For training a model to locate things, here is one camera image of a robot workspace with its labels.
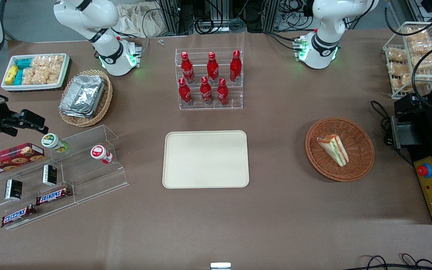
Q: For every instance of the grey metal box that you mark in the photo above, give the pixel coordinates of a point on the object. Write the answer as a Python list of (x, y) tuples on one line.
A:
[(407, 133)]

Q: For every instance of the triangular sandwich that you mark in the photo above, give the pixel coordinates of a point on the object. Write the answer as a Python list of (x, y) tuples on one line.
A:
[(336, 150)]

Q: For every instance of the small white object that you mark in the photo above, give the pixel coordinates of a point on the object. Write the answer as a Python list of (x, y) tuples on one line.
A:
[(220, 266)]

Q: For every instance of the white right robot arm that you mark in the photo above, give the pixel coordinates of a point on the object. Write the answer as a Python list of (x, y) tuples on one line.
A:
[(88, 15)]

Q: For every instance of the brown wicker basket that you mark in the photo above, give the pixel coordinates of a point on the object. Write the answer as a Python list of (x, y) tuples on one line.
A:
[(358, 150)]

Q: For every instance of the stacked aluminium foil containers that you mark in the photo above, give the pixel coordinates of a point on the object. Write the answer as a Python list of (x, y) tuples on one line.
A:
[(83, 95)]

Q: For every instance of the beige cloth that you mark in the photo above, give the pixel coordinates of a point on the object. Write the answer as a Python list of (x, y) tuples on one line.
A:
[(137, 18)]

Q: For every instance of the yellow snack packet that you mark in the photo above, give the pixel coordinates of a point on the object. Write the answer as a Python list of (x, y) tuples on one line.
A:
[(11, 75)]

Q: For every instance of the clear rice cracker bag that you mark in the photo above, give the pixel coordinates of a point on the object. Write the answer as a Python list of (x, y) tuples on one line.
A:
[(56, 69), (40, 63), (43, 77), (29, 76)]

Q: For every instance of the aluminium frame rack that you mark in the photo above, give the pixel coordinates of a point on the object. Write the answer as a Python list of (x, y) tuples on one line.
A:
[(171, 15)]

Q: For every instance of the small black box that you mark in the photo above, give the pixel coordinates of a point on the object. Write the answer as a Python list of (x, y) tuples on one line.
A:
[(50, 175), (13, 189)]

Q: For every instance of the red lid drink bottle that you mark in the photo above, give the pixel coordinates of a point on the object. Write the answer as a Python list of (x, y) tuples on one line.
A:
[(99, 152)]

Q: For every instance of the cream plastic tray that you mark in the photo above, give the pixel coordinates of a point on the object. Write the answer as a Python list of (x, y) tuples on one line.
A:
[(204, 159)]

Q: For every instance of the fried snack bag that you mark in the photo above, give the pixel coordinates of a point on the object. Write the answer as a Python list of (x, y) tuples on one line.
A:
[(399, 81), (428, 61), (423, 47), (396, 55), (416, 34), (396, 68)]

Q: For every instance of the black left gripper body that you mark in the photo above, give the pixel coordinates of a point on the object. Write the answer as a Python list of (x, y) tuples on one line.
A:
[(415, 106)]

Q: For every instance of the light oval wicker basket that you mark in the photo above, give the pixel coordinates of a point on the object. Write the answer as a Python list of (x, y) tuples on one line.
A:
[(106, 101)]

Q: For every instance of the red emergency stop button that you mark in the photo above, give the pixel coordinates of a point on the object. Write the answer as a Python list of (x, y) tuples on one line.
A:
[(424, 170)]

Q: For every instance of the clear acrylic tiered shelf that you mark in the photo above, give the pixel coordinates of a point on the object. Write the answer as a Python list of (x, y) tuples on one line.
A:
[(88, 176)]

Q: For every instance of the red cookie box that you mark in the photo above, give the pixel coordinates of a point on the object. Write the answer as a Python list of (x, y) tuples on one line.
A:
[(9, 159)]

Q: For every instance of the Snickers chocolate bar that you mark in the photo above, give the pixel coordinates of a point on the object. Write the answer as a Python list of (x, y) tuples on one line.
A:
[(53, 195), (17, 215)]

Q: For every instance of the red cola bottle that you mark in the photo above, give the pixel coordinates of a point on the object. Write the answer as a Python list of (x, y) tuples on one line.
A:
[(235, 67), (206, 93), (185, 93), (222, 93), (212, 69), (187, 69)]

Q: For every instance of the teal snack packet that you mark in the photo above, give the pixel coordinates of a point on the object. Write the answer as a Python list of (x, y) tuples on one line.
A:
[(24, 63), (18, 77)]

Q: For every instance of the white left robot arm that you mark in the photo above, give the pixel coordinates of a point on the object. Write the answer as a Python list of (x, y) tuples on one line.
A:
[(324, 22)]

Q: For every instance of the clear acrylic bottle rack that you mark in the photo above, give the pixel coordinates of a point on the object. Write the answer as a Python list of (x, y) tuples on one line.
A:
[(195, 107)]

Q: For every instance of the white rectangular snack tray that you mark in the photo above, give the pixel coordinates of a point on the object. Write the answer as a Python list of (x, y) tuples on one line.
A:
[(9, 87)]

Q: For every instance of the green lid drink bottle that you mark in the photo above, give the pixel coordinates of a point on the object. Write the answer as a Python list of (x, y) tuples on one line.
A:
[(51, 141)]

